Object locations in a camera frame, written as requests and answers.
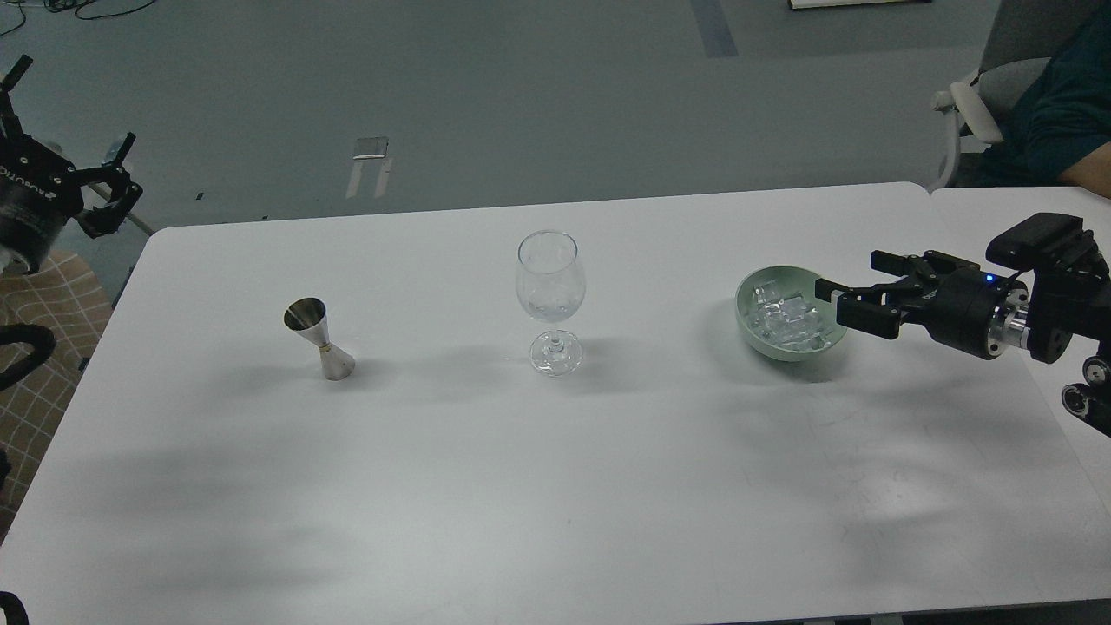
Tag beige checked cushion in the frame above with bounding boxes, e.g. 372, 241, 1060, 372
1, 250, 114, 536

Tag clear wine glass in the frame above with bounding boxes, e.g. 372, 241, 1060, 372
516, 230, 587, 379

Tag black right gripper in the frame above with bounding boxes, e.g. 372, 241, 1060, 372
814, 250, 1030, 360

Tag clear ice cubes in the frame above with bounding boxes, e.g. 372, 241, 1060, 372
747, 281, 829, 352

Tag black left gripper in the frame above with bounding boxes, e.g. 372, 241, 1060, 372
0, 56, 146, 278

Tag grey office chair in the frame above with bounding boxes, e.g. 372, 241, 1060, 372
50, 132, 156, 239

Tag green bowl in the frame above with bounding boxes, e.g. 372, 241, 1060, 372
734, 265, 848, 363

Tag grey chair at right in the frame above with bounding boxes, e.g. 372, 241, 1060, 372
927, 1, 1104, 193

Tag person in teal sweater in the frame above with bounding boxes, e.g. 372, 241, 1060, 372
971, 6, 1110, 198

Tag black floor cables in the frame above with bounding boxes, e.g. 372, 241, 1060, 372
0, 0, 157, 37

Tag metal floor plate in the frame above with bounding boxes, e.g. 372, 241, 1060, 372
351, 135, 390, 160

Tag steel cocktail jigger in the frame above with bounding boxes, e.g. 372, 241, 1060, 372
283, 298, 356, 381

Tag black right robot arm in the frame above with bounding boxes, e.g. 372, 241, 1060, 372
814, 213, 1110, 435

